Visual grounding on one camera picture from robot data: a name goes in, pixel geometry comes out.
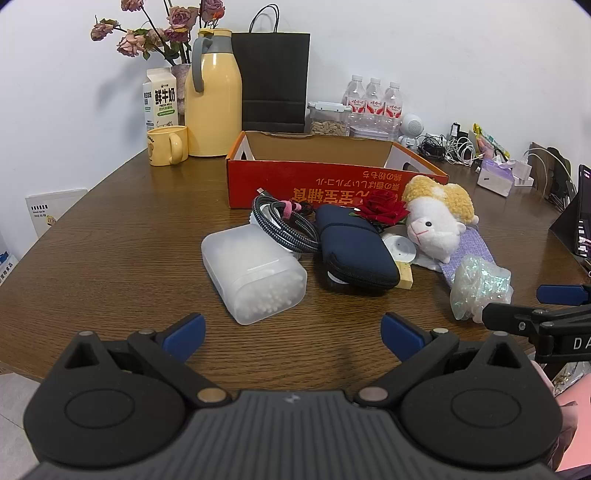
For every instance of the red cardboard box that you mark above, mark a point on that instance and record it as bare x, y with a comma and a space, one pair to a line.
277, 184

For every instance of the navy blue pouch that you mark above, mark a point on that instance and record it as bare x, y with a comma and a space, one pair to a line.
355, 249

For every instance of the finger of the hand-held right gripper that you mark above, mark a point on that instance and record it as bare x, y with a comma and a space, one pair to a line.
561, 294
508, 316

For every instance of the purple tissue pack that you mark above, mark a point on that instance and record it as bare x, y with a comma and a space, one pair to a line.
494, 177

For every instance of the yellow rectangular block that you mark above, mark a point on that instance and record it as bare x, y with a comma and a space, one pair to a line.
404, 276

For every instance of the pink vase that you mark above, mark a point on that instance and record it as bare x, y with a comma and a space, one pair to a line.
179, 87

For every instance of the yellow mug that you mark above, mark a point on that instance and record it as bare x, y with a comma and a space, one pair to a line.
159, 147

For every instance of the white printed carton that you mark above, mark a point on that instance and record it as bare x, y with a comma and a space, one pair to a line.
55, 212

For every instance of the clear water bottle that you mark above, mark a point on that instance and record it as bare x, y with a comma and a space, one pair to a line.
393, 106
354, 99
375, 101

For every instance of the red fabric rose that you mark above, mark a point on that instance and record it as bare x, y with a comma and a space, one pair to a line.
383, 207

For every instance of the colourful snack packets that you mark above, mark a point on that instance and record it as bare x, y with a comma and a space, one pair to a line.
489, 141

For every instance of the dried pink flowers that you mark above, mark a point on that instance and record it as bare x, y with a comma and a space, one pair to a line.
134, 44

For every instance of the white robot speaker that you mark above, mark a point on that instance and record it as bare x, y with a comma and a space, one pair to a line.
411, 124

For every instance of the white charger dock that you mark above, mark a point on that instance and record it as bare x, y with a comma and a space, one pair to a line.
521, 171

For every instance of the white yellow plush sheep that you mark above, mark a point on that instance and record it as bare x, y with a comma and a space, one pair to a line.
436, 221

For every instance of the purple knit cloth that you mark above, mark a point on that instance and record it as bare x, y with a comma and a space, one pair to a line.
471, 251

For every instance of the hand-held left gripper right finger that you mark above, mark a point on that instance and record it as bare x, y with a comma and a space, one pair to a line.
401, 337

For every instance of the yellow thermos jug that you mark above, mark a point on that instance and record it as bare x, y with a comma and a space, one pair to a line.
214, 101

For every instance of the small dark bottle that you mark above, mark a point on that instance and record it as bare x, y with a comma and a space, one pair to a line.
456, 129

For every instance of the clear container of seeds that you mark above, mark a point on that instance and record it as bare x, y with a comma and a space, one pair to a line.
328, 122

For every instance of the person's pink clothing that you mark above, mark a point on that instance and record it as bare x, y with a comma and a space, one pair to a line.
565, 415

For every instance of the dark desk rack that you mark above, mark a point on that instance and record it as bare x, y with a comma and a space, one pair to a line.
561, 182

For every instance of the iridescent plastic bag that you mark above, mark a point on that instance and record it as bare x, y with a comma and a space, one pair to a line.
480, 286

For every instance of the blue white carton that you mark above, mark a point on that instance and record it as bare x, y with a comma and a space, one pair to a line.
7, 263

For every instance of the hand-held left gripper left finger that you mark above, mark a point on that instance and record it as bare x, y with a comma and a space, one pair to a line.
184, 337

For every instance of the black tablet with stand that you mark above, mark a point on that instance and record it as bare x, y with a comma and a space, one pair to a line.
582, 207

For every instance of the translucent cotton swab box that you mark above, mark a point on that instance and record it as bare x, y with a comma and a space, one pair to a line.
254, 272

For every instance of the white milk carton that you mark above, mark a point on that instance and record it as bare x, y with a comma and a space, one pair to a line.
159, 101

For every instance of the black paper bag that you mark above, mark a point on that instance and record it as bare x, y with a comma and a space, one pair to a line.
272, 74

